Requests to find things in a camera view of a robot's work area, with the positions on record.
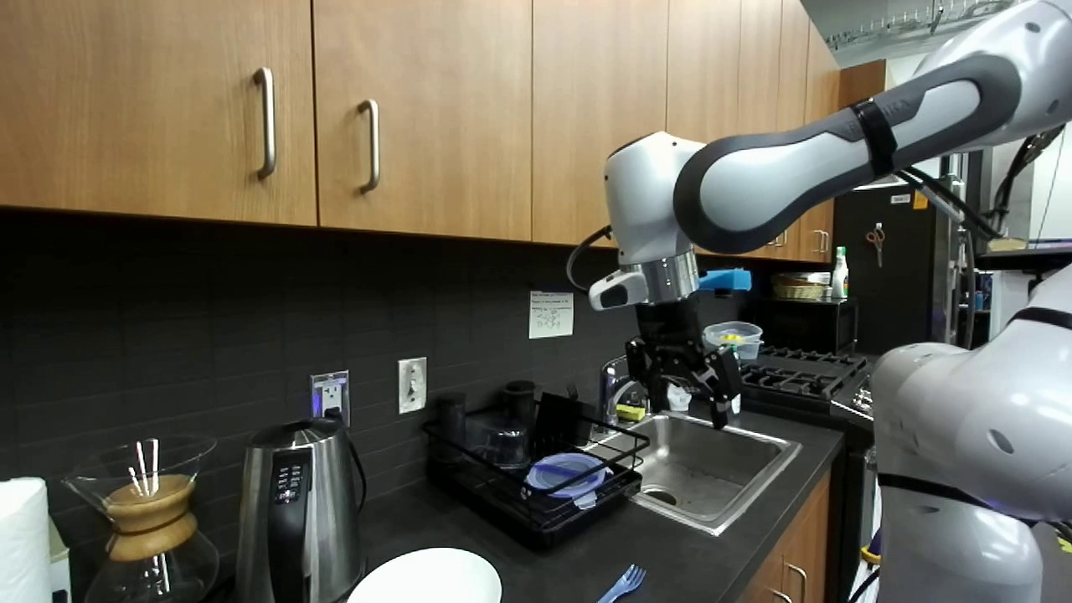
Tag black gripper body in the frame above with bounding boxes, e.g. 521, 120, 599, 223
638, 300, 741, 393

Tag blue plate in rack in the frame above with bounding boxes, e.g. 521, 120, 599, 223
524, 451, 611, 508

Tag stainless steel electric kettle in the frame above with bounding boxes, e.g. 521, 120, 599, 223
235, 418, 364, 603

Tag wall power outlet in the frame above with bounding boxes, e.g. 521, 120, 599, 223
312, 368, 348, 420

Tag wooden upper cabinets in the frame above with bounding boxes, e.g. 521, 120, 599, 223
0, 0, 842, 244

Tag white paper towel roll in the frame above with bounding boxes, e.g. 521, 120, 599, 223
0, 475, 54, 603

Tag blue plastic fork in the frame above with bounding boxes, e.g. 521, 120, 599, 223
597, 563, 646, 603

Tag stainless steel sink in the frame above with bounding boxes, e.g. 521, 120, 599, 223
593, 414, 801, 537

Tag glass coffee carafe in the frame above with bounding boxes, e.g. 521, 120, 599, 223
64, 434, 221, 603

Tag wooden lower cabinet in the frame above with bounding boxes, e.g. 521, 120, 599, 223
743, 475, 832, 603

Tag wall light switch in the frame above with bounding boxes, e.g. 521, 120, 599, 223
398, 356, 426, 414

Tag white bowl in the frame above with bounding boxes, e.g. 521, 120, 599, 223
344, 547, 502, 603

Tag white paper note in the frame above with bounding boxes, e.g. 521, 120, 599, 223
530, 291, 575, 337

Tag black stove top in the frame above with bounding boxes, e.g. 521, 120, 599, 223
741, 346, 875, 428

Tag chrome faucet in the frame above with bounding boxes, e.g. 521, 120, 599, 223
597, 360, 651, 420

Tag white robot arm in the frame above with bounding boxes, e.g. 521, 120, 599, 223
590, 0, 1072, 603

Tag clear plastic container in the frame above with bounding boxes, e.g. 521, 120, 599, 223
705, 320, 763, 360

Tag black dish drying rack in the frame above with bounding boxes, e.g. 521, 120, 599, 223
426, 383, 641, 549

